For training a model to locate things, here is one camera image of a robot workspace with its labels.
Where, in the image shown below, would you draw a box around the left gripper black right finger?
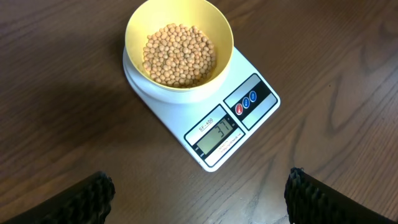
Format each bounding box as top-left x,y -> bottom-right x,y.
284,167 -> 395,224

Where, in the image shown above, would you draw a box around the soybeans in bowl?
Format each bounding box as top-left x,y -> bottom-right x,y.
142,24 -> 216,88

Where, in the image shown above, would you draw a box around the white digital kitchen scale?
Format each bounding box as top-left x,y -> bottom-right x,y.
123,49 -> 280,172

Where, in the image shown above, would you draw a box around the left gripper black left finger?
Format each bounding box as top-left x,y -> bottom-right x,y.
4,171 -> 116,224

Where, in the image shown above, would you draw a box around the yellow plastic bowl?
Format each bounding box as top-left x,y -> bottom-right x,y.
125,0 -> 234,92

